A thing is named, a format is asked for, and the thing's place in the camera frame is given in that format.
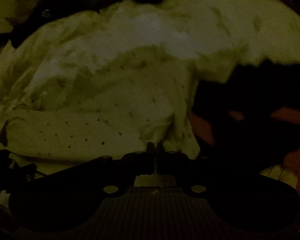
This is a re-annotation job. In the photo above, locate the pale bed sheet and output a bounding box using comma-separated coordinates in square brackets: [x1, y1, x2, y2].
[15, 0, 300, 188]

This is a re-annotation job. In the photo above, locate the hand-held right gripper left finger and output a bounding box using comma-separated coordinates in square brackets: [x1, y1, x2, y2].
[72, 142, 156, 196]

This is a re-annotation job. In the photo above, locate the dark cloth with reddish lining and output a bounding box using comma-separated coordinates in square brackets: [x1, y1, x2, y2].
[189, 59, 300, 207]

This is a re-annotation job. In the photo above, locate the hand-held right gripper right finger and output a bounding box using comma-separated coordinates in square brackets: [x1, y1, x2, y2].
[156, 142, 230, 196]

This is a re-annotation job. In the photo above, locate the pale dotted garment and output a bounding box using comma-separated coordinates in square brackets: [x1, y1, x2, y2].
[0, 42, 203, 180]

